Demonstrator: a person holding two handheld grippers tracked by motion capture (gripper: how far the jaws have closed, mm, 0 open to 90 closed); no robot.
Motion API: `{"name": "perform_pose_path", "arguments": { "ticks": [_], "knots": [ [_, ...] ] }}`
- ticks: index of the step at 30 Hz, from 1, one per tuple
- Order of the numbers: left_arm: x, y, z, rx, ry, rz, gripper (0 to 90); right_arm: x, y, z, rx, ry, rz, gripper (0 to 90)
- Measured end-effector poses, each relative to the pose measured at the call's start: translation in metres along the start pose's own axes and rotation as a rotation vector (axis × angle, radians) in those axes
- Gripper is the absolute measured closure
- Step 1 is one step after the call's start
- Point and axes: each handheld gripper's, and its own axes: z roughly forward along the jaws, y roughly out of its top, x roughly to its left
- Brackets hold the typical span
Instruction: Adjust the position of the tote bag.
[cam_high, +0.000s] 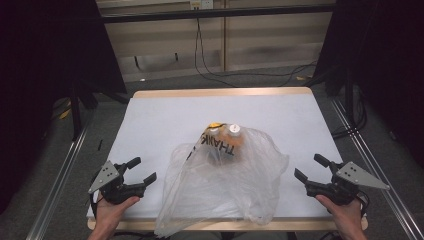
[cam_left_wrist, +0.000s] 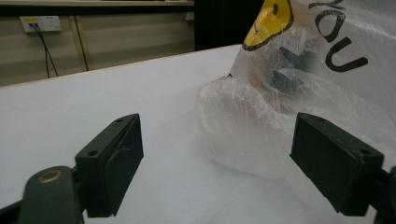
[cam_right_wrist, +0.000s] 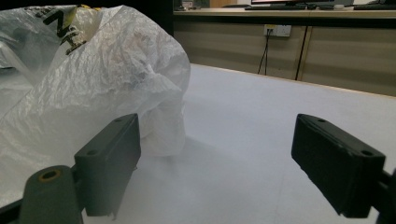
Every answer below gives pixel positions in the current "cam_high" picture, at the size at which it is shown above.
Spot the wall power outlet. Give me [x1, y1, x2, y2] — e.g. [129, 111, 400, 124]
[189, 0, 214, 10]

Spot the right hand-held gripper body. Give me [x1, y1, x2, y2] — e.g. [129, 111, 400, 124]
[304, 161, 390, 206]

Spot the right hand-held gripper cable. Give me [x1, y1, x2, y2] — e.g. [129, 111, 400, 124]
[355, 189, 371, 214]

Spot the person's right hand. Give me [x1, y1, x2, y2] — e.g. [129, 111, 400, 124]
[314, 194, 364, 231]

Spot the bundle of black floor cables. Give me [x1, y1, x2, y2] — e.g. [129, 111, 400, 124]
[331, 89, 368, 139]

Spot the clear plastic bag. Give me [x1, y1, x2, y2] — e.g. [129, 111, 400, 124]
[154, 125, 290, 238]

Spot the left hand-held gripper cable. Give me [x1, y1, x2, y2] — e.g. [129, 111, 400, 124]
[88, 191, 101, 219]

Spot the hand-held gripper cable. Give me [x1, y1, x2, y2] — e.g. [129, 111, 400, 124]
[355, 189, 371, 214]
[88, 191, 101, 219]

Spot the black metal stand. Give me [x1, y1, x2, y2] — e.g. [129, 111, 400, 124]
[68, 79, 101, 141]
[344, 66, 356, 131]

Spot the wooden table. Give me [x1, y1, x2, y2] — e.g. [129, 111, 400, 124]
[87, 87, 369, 232]

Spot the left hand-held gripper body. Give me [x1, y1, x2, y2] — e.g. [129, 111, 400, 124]
[88, 160, 148, 205]

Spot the black horizontal bar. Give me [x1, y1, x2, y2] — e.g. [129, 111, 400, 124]
[99, 3, 336, 24]

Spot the black cable on floor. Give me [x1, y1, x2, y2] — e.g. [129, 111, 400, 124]
[194, 18, 318, 88]

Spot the metal floor rail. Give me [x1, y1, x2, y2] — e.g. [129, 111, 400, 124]
[25, 123, 91, 240]
[329, 98, 424, 240]

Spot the white table mat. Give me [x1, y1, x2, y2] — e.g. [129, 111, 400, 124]
[86, 93, 367, 220]

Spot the orange juice bottle white cap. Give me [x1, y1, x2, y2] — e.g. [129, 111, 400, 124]
[222, 123, 246, 164]
[202, 126, 224, 166]

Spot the person's left hand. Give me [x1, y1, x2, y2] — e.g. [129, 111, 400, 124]
[94, 195, 141, 231]

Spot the black curtain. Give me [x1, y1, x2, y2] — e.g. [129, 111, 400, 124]
[313, 0, 424, 168]
[0, 0, 128, 214]

